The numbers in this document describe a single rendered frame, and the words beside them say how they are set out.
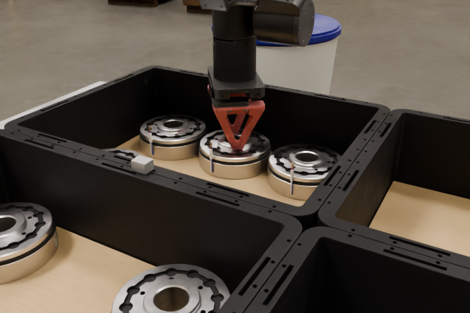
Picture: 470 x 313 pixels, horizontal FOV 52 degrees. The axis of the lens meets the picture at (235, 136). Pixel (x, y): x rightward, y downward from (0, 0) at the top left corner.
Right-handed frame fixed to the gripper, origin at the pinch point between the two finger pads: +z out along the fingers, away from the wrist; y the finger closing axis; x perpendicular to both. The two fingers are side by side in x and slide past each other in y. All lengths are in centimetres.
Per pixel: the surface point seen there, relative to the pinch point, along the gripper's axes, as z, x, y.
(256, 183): 4.0, -2.0, -6.6
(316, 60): 29, -52, 128
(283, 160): 0.8, -5.6, -6.4
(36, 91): 90, 104, 282
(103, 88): -5.9, 18.4, 6.7
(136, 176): -6.2, 12.5, -20.3
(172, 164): 4.0, 9.1, 0.4
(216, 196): -6.3, 5.2, -25.1
